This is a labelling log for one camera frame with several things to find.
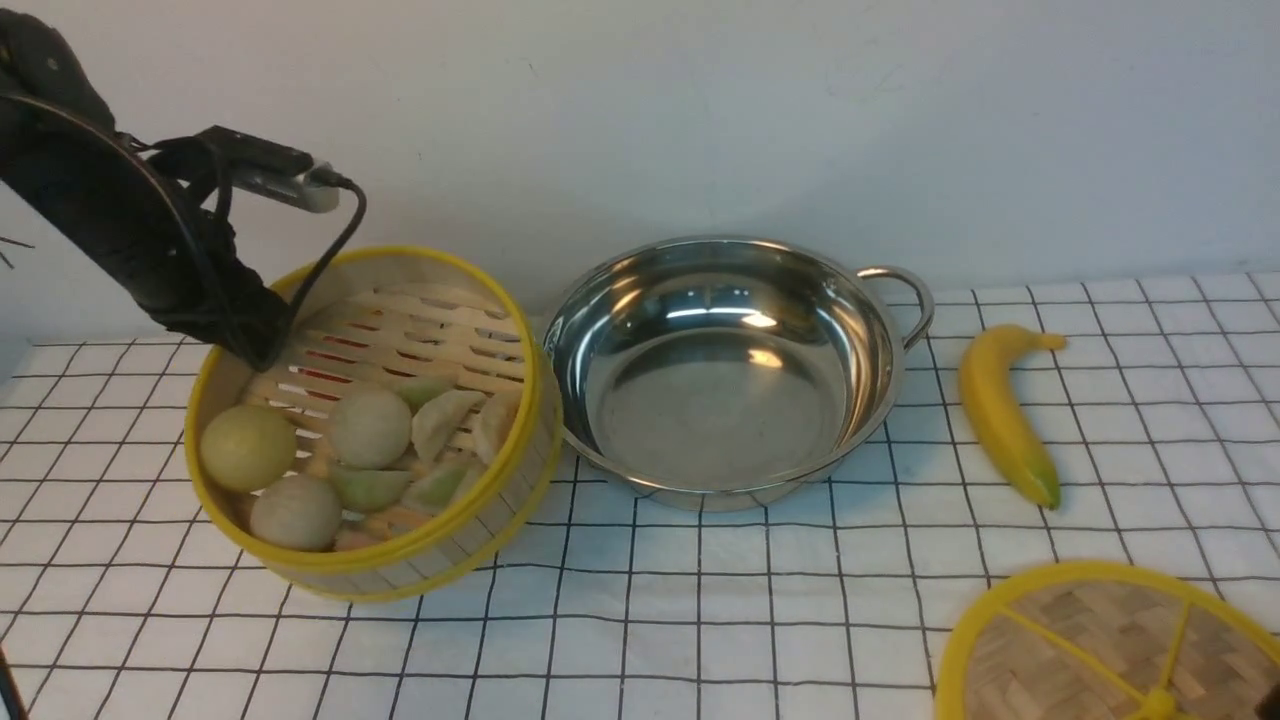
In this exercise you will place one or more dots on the white grid tablecloth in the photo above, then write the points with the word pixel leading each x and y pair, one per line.
pixel 120 599

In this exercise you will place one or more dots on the white round bun upper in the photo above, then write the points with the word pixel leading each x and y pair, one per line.
pixel 369 428

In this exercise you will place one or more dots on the white round bun lower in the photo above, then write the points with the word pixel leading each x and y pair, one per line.
pixel 298 512

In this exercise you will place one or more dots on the yellow rimmed bamboo steamer basket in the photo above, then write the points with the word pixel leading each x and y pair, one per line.
pixel 384 314

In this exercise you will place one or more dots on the pale yellow round bun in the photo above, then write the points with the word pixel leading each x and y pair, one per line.
pixel 247 447

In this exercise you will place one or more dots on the stainless steel pot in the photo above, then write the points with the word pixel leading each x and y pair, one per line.
pixel 720 373

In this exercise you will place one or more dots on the white round bun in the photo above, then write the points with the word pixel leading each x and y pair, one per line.
pixel 298 512
pixel 369 428

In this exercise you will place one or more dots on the yellow rimmed woven steamer lid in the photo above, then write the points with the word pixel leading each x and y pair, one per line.
pixel 1101 640

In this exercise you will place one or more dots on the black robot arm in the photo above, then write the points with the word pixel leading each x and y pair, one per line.
pixel 159 226

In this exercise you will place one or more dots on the black wrist camera with cable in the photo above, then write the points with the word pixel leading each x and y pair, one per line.
pixel 229 160

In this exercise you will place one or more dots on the yellow banana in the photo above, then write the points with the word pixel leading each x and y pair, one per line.
pixel 993 410

